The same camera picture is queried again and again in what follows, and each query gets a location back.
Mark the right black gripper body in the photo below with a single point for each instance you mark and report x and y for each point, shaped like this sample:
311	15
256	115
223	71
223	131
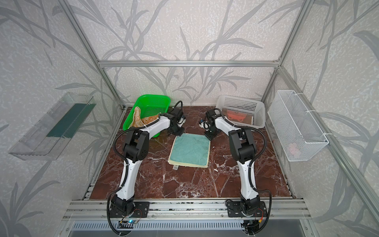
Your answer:
211	132

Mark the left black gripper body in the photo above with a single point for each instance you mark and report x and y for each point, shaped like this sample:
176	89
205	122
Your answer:
175	129

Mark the yellow green towel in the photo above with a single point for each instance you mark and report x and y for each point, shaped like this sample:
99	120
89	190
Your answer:
190	150

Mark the pink brown bear towel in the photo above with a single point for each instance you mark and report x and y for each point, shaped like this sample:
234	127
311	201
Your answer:
238	117

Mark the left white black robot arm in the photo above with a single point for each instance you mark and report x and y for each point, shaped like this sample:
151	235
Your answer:
136	148

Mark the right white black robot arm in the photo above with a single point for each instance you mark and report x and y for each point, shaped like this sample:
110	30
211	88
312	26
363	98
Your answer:
243	150

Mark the green plastic basket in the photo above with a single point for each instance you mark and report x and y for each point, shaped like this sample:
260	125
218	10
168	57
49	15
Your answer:
151	105

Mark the peach patterned towel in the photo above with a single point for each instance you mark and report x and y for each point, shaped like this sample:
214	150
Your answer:
139	121

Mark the white plastic basket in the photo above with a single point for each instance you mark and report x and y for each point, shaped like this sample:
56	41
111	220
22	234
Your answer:
244	105

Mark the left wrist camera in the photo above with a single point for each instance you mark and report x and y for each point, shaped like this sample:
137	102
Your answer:
182	120

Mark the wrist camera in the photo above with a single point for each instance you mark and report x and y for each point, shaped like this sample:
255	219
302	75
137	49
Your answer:
182	120
203	124

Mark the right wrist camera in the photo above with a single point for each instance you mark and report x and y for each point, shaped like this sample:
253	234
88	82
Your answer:
203	124

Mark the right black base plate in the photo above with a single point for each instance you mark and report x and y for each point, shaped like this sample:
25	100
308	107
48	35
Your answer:
246	209

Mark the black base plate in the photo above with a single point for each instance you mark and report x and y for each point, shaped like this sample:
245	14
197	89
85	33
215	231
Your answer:
138	209
246	209

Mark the white wire mesh basket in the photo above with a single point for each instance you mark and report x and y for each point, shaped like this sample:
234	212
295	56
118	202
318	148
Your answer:
297	130

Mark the aluminium frame crossbar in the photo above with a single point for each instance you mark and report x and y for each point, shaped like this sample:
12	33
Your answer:
183	63

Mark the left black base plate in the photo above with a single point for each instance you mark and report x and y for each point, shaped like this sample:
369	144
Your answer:
138	209

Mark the clear plastic wall shelf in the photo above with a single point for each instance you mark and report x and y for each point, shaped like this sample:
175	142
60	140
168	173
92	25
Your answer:
47	139

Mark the aluminium front rail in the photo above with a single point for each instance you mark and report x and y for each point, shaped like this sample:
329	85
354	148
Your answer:
186	209

